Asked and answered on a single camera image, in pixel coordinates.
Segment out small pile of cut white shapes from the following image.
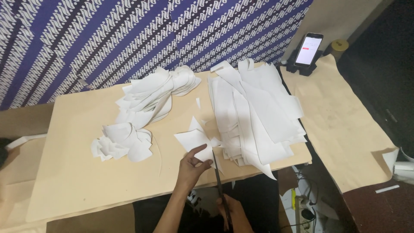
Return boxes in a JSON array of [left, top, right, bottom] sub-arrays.
[[90, 122, 153, 163]]

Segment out long white paper strip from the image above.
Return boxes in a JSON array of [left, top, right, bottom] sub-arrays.
[[6, 133, 48, 150]]

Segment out black phone stand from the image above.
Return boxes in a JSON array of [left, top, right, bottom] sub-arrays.
[[286, 49, 323, 77]]

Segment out person's right hand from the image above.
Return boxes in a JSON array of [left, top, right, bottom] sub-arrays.
[[216, 194, 255, 233]]

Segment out white strip on floor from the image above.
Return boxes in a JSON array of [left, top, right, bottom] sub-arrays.
[[375, 185, 400, 194]]

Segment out blue white patterned cloth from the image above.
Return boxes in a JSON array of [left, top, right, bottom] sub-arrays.
[[0, 0, 314, 111]]

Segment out beige paper sheet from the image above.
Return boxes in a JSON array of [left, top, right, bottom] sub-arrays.
[[25, 62, 313, 224]]

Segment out brown kraft paper sheet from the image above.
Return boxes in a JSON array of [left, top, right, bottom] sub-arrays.
[[280, 54, 400, 194]]

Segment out large pile of cut white shapes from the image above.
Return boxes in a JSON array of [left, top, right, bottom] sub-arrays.
[[115, 65, 202, 131]]

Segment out black scissors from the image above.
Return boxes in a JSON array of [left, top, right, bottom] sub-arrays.
[[212, 150, 234, 233]]

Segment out brown kraft paper underlay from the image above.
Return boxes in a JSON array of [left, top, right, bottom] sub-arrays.
[[0, 103, 136, 233]]

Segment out white power strip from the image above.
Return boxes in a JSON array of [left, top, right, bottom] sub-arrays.
[[295, 196, 317, 233]]

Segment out stack of white paper strips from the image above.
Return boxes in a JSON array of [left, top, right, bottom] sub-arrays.
[[207, 58, 308, 180]]

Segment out black smartphone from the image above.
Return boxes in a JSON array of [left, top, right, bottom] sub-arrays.
[[294, 32, 324, 68]]

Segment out person's left hand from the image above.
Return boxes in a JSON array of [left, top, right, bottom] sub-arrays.
[[176, 144, 214, 192]]

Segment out white paper piece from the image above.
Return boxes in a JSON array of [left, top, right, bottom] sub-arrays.
[[174, 116, 224, 173]]

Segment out black cable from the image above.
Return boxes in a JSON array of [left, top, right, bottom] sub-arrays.
[[281, 164, 320, 231]]

